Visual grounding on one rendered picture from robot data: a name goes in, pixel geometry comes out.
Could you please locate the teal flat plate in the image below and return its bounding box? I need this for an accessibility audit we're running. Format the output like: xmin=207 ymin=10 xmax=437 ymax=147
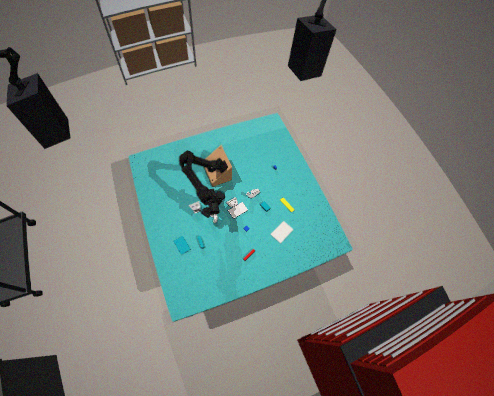
xmin=174 ymin=236 xmax=190 ymax=254

